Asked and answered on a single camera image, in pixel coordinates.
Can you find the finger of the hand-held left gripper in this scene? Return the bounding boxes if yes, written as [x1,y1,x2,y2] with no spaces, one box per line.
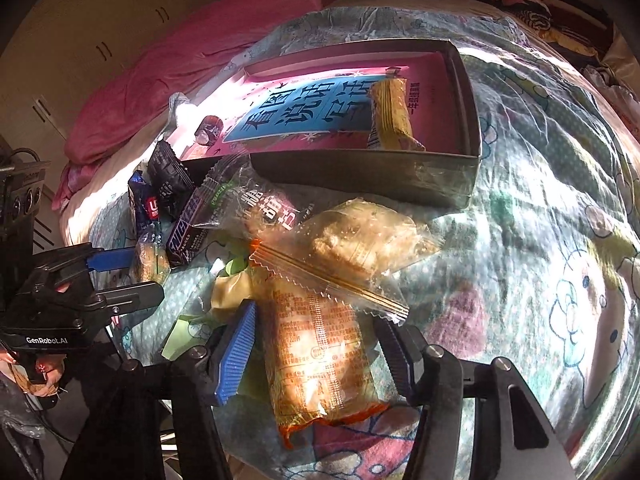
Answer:
[97,281,165,319]
[82,247,134,274]

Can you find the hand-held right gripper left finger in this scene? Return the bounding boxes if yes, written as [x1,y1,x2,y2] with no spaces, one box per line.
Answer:
[62,299,259,480]

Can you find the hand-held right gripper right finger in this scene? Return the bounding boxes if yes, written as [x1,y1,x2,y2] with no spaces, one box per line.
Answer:
[372,316,583,480]

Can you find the blue snack packet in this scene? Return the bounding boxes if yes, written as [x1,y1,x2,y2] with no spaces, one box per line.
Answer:
[127,170,163,241]

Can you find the green and clear snack packet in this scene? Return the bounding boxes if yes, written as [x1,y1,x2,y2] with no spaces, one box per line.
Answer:
[162,255,271,361]

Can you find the orange snack packet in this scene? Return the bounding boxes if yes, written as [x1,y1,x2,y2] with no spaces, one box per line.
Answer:
[248,237,393,452]

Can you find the grey cardboard box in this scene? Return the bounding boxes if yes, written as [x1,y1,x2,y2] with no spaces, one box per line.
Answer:
[180,39,483,211]

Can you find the person's left hand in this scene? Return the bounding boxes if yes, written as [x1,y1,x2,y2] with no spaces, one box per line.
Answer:
[0,347,67,400]

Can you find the small clear cake packet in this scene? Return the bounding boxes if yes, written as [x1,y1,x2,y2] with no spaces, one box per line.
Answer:
[129,232,171,286]

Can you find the black chocolate bar packet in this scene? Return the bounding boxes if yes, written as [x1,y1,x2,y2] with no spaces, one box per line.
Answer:
[165,195,208,267]

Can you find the beige bed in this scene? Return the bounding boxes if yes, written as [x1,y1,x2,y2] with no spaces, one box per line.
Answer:
[59,0,506,248]

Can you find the black snack packet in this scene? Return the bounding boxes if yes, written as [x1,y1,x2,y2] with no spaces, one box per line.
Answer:
[146,141,197,221]

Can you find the clear cracker packet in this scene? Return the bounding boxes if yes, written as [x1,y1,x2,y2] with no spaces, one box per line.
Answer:
[249,197,443,325]

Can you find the clear red-print candy packet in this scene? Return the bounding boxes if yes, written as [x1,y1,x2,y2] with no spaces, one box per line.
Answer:
[192,152,321,241]

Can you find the small red jelly cup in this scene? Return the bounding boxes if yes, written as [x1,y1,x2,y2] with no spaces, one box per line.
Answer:
[194,115,223,146]

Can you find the cartoon printed blanket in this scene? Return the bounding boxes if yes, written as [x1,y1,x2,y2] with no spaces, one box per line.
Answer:
[90,0,640,480]

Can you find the pink blanket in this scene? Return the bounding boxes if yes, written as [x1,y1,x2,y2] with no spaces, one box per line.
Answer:
[52,0,341,211]

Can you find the cream wardrobe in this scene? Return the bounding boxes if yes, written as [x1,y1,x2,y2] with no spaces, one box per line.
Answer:
[0,0,281,171]

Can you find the yellow snack packet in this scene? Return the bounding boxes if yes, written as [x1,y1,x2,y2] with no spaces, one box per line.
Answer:
[366,76,427,153]

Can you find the white cloth bundle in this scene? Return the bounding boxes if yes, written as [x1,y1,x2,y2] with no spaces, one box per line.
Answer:
[582,62,640,108]

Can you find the pile of folded clothes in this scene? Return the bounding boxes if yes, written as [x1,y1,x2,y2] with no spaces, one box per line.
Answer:
[475,0,616,61]

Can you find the beige curtain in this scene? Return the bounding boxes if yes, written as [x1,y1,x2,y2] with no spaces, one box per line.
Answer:
[602,25,640,91]

